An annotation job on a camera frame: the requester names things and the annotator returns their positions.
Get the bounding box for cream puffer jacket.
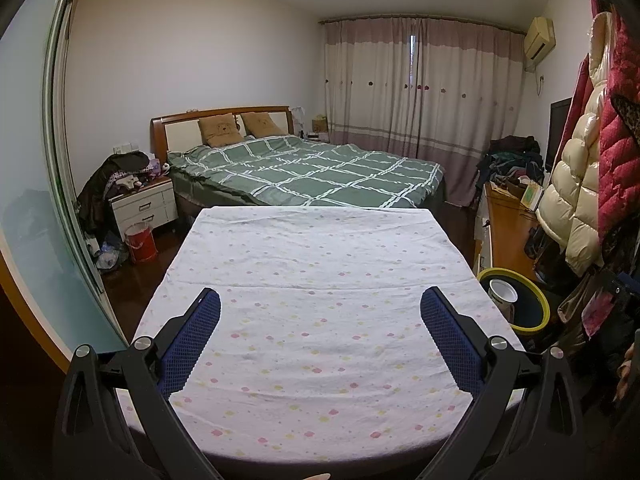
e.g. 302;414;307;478
535;12;613;278

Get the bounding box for brown bear-face pillow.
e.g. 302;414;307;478
197;114;245;148
240;111;288;137

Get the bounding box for wardrobe sliding door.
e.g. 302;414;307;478
0;0;131;351

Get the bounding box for leopard-pattern cloth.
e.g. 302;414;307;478
607;92;640;141

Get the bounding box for cream air conditioner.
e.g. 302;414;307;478
523;16;557;61

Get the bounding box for green plaid duvet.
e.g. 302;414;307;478
166;135;446;209

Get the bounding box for white plastic cup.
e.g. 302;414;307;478
488;279;519;323

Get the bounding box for bed with green quilt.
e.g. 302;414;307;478
150;106;448;221

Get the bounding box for yellow-green box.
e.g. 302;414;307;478
520;182;543;211

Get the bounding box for yellow-rimmed dark blue bin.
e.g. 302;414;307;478
476;267;551;336

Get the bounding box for person's right hand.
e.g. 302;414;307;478
615;330;640;403

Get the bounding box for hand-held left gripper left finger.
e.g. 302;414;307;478
52;287;222;480

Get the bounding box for white nightstand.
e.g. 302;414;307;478
109;176;180;241

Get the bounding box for red bucket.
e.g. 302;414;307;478
124;221;158;264

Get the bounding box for wooden desk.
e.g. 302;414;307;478
482;182;546;283

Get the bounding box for white floral tablecloth table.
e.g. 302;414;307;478
117;205;526;466

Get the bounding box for black television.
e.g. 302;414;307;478
545;97;573;173

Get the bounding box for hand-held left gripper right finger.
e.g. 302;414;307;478
419;286;586;480

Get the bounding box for pink floral cloth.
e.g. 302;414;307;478
582;285;621;338

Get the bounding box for dark jacket on nightstand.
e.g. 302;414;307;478
76;151;153;233

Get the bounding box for pile of dark clothes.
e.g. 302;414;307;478
475;135;546;191

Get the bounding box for pink and white curtains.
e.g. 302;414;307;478
320;16;526;208

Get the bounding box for plastic bags on floor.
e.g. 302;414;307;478
87;237;131;273

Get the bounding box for red quilted jacket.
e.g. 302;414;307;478
562;0;640;241

